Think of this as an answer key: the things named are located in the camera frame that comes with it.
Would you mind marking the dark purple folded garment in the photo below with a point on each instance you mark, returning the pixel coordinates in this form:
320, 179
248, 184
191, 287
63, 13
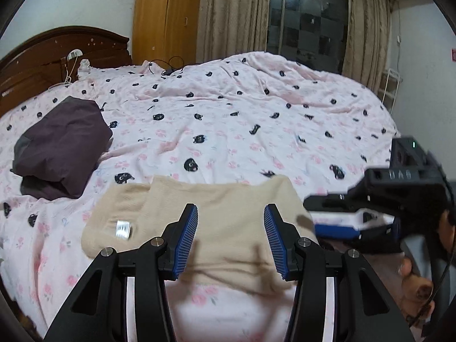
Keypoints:
60, 142

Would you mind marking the wooden headboard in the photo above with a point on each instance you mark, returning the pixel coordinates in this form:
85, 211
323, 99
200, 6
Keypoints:
35, 64

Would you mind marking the wooden wardrobe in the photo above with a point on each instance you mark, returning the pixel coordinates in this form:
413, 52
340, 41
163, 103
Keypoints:
164, 21

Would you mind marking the person's right hand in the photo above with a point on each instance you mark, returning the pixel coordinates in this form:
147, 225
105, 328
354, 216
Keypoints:
420, 290

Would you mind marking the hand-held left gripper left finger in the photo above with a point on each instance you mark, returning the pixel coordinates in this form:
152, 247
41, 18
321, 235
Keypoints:
187, 244

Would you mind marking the white shelf rack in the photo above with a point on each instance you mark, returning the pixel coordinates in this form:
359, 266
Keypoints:
392, 72

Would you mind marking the dark window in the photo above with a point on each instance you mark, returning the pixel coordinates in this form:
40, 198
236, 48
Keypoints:
306, 25

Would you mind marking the pink cat print duvet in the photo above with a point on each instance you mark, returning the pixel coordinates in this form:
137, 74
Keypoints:
231, 131

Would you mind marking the beige curtain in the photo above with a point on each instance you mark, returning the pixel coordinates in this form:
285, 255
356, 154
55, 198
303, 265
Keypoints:
231, 14
367, 25

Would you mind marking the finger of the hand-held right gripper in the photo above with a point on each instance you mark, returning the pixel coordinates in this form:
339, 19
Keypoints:
331, 203
338, 231

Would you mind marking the beige knit sweater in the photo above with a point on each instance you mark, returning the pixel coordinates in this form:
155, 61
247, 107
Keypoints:
228, 221

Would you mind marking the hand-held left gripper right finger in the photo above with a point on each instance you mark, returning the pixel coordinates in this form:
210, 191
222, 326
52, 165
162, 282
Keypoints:
276, 244

